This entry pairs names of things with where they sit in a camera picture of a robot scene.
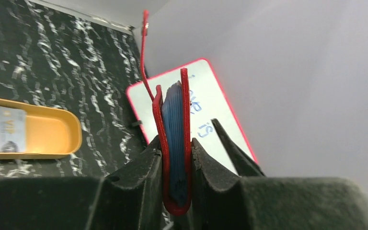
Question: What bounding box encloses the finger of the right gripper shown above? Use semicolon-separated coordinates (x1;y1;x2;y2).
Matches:
211;118;265;177

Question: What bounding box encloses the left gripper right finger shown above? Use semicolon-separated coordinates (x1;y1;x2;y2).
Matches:
192;139;368;230

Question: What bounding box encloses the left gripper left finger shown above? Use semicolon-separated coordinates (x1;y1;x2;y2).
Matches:
0;138;162;230

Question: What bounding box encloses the red card holder wallet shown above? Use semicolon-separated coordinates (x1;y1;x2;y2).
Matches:
140;10;192;216

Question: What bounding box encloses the white card in tray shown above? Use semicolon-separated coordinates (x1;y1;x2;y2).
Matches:
0;106;27;153

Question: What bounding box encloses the pink framed whiteboard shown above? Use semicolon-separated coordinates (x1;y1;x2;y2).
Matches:
126;58;256;173

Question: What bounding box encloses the orange oval tray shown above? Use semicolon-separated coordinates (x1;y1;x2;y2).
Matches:
0;98;82;160

